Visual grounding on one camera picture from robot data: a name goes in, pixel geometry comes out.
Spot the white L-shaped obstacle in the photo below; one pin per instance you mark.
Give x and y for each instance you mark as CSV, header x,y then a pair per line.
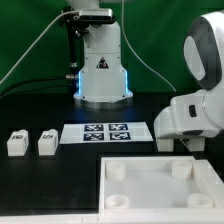
x,y
204,171

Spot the black camera on stand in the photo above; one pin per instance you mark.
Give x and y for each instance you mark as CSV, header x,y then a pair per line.
x,y
71,40

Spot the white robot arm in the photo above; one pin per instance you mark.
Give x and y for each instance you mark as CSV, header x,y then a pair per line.
x,y
102,81

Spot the white square tabletop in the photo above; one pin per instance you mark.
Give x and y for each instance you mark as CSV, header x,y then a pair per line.
x,y
133,183

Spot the white marker sheet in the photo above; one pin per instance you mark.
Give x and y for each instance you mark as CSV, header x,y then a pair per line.
x,y
105,133

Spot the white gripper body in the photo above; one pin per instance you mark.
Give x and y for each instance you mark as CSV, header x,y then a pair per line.
x,y
184,118

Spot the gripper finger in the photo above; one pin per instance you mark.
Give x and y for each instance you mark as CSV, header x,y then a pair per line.
x,y
196,144
165,145

